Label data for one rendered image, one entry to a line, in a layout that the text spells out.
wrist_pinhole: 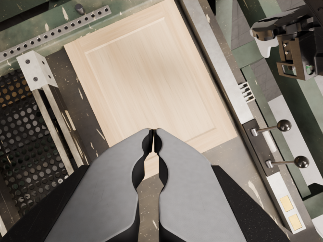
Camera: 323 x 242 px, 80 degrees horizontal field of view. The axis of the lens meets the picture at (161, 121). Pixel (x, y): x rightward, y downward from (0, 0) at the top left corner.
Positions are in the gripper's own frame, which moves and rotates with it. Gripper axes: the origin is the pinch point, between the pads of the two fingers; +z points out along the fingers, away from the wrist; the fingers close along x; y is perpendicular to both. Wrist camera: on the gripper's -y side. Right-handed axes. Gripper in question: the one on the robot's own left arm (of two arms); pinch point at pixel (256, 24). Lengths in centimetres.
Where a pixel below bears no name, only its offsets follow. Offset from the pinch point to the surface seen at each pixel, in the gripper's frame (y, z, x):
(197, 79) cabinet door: 14.0, 31.1, -7.2
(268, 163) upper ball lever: 46.2, 12.4, 0.1
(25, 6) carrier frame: -52, 105, -68
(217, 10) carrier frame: -2, 63, 21
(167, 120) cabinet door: 21.1, 26.9, -23.7
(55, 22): -25, 43, -42
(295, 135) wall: 207, 186, 127
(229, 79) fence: 18.3, 27.6, 2.5
